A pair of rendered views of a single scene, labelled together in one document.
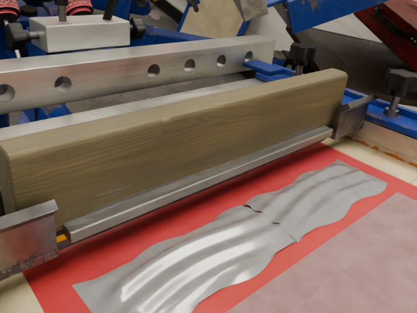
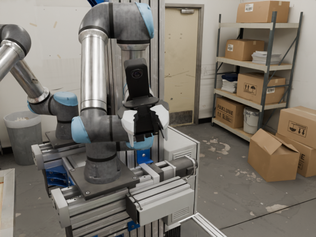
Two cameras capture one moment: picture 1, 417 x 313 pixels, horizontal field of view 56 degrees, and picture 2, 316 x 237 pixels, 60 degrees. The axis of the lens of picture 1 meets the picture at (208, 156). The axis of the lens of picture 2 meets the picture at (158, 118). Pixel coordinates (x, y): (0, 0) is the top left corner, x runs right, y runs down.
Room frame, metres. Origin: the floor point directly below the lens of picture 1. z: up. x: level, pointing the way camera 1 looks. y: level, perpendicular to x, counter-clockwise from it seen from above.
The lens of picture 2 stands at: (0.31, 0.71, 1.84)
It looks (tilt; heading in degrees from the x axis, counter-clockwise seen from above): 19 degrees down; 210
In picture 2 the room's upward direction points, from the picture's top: straight up
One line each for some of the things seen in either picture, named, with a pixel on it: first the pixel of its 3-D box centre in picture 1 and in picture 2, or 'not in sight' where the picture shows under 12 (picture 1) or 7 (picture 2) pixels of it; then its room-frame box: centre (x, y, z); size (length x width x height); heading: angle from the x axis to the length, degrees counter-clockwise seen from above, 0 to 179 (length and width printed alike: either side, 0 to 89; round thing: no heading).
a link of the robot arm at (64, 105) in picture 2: not in sight; (65, 105); (-0.67, -0.41, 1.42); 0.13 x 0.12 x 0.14; 103
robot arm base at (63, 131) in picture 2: not in sight; (69, 125); (-0.67, -0.41, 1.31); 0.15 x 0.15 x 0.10
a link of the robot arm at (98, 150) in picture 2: not in sight; (102, 136); (-0.44, 0.03, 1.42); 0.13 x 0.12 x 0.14; 127
